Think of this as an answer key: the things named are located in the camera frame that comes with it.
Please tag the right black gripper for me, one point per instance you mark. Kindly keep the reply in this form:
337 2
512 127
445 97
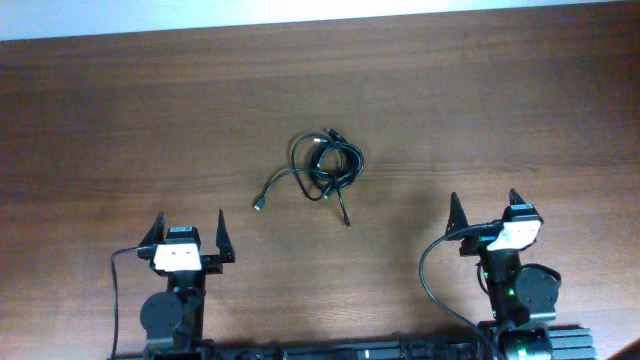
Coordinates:
478 240

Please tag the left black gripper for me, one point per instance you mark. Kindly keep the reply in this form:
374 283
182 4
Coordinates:
213 264

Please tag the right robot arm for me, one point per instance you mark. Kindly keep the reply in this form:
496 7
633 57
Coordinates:
522 296

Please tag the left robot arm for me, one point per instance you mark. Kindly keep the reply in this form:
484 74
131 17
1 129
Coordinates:
174 318

